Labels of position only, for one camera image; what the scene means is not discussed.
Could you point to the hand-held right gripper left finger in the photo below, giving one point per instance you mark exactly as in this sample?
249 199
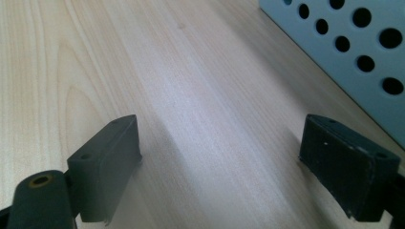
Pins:
105 168

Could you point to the light blue perforated box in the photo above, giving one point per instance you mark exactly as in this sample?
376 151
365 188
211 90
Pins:
350 41

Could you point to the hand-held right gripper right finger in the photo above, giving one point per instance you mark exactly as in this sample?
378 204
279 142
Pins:
344 168

